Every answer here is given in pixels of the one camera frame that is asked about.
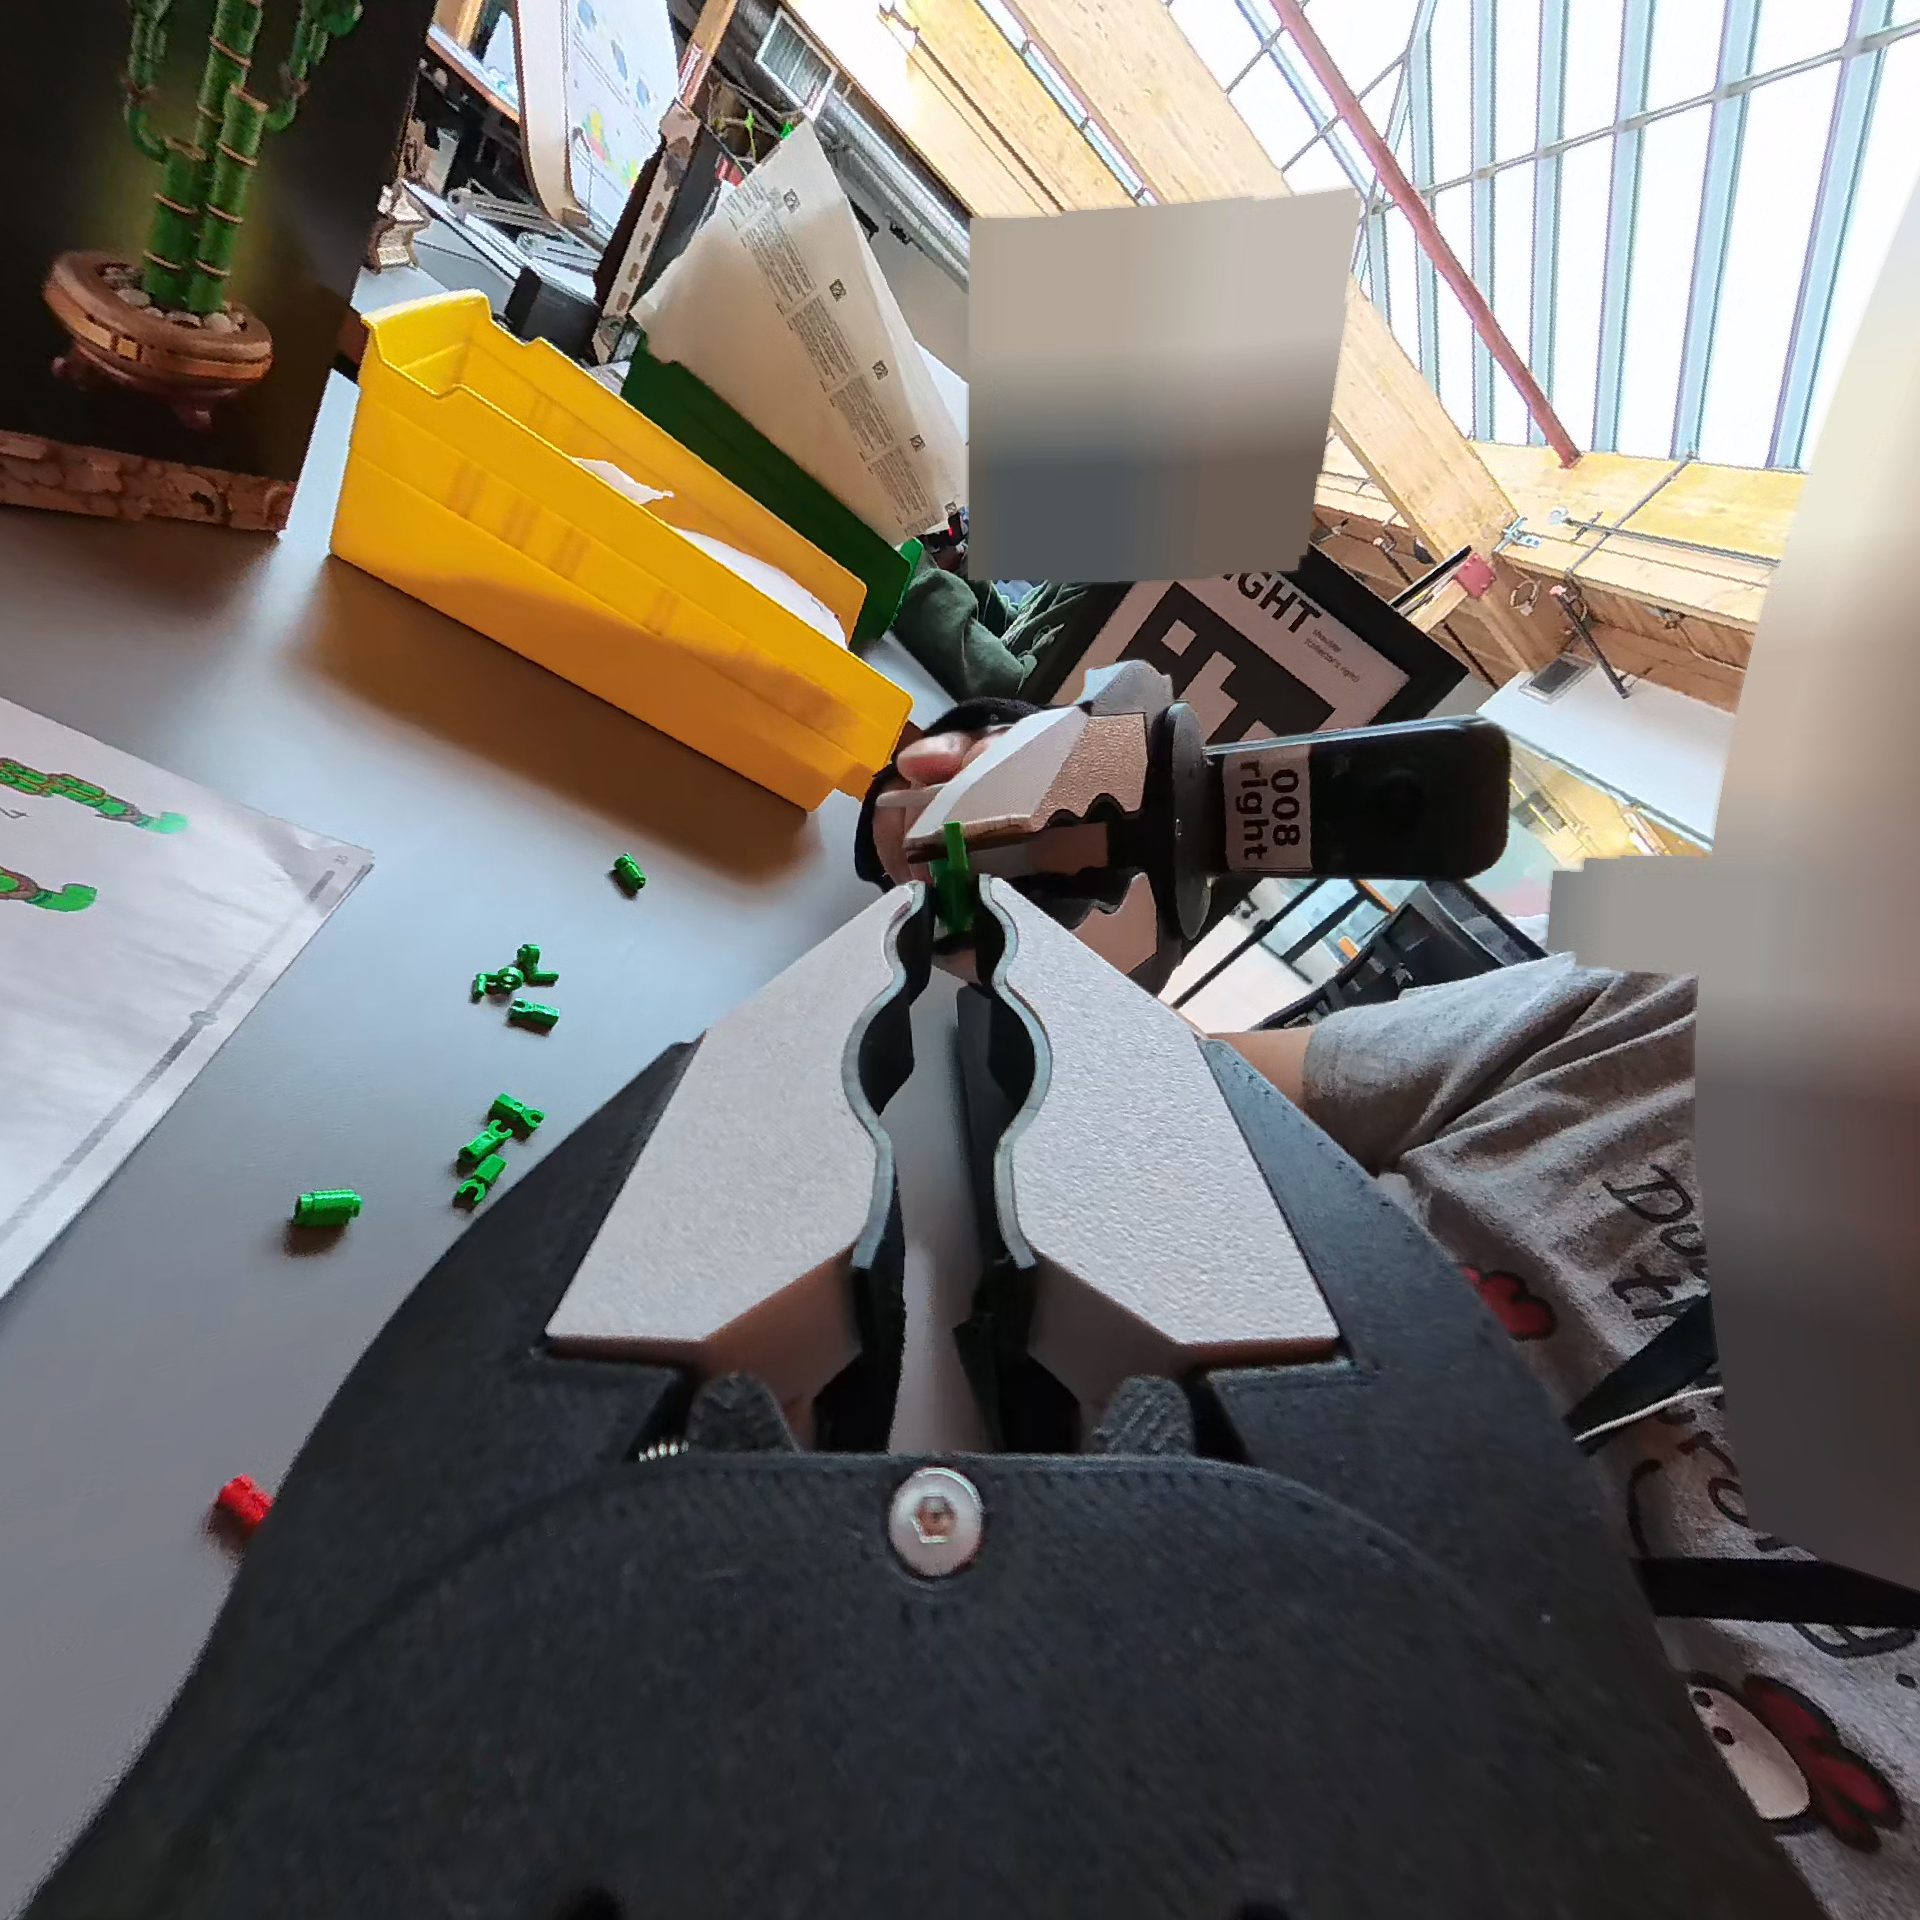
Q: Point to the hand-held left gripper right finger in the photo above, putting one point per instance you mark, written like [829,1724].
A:
[1155,1185]

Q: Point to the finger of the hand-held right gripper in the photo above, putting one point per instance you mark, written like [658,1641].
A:
[1013,772]
[1072,853]

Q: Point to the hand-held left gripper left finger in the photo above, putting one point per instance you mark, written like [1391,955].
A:
[735,1170]

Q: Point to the green lego stalk piece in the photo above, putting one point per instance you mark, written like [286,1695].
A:
[951,884]

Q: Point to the small red lego piece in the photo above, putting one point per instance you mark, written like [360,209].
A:
[240,1500]

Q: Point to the person's right forearm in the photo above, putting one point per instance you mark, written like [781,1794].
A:
[1268,1069]

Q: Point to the scattered small green lego bricks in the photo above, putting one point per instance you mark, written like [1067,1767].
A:
[326,1208]

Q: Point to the lego instruction booklet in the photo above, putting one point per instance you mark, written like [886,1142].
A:
[104,991]

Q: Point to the black bamboo lego set box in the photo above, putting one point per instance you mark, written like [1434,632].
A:
[181,180]

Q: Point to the person's right hand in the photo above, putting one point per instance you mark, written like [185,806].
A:
[932,760]

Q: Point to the dark green cloth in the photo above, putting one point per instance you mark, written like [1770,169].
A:
[960,622]

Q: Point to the white plastic bag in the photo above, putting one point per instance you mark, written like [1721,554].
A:
[750,579]

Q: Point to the green plastic bin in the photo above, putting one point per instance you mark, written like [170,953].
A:
[720,428]

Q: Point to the white printed paper bag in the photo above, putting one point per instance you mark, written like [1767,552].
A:
[811,300]

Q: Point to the yellow plastic bin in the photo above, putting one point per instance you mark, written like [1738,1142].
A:
[495,480]

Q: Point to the white chart poster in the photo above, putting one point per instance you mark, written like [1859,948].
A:
[601,104]

